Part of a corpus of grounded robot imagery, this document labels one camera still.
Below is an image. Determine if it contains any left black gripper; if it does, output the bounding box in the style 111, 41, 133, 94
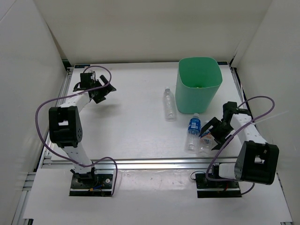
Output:
90, 75, 116, 104

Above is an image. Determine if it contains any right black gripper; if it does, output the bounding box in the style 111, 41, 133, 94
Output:
200, 117, 234, 150

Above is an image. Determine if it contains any orange white label bottle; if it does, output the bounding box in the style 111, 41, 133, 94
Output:
200, 127, 213, 156

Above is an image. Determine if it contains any clear bottle white cap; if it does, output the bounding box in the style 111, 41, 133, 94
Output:
163, 87, 177, 121

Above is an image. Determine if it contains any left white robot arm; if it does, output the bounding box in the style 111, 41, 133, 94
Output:
49, 72, 116, 188

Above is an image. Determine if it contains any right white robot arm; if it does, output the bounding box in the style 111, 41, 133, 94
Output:
200, 102, 279, 188

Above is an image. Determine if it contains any green plastic bin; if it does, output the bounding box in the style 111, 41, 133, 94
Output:
175, 57, 223, 114

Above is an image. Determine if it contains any blue label plastic bottle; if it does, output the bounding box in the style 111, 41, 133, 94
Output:
186, 113, 201, 151

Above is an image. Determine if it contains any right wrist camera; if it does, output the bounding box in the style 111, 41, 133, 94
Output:
223, 101, 239, 121

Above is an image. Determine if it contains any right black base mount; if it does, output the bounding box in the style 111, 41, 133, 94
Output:
190, 163, 242, 198

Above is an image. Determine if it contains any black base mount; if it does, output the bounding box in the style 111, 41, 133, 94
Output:
190, 163, 242, 198
69, 168, 114, 197

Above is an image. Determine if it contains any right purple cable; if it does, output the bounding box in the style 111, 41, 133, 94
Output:
205, 95, 275, 195

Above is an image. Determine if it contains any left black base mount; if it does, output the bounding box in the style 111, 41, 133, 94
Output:
69, 168, 114, 197

